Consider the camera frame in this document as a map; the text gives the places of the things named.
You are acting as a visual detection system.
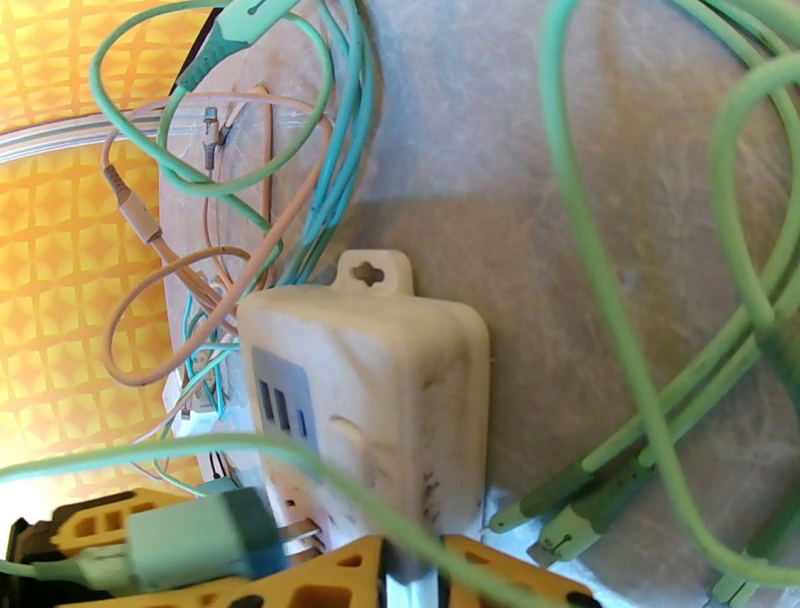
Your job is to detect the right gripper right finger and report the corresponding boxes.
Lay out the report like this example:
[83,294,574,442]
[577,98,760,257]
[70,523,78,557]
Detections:
[439,534,603,608]

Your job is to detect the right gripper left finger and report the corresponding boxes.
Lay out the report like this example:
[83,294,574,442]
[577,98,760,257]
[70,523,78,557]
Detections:
[206,534,388,608]

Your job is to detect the green plug adapter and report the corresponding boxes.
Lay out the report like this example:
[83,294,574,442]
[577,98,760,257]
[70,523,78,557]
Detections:
[126,487,326,594]

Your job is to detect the white power strip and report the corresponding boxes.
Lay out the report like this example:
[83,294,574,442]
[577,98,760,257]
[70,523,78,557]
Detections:
[236,248,493,579]

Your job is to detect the pink charging cable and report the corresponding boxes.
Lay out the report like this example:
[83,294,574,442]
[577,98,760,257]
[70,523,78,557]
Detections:
[101,87,337,388]

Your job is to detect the aluminium frame post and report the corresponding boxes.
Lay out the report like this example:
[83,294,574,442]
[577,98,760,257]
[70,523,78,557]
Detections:
[0,111,211,165]

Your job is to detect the light green charging cable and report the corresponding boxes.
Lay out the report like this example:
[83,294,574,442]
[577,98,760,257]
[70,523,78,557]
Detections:
[0,0,800,608]

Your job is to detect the teal blue charging cable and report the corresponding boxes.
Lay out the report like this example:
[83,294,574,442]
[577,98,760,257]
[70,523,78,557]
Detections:
[274,0,378,286]

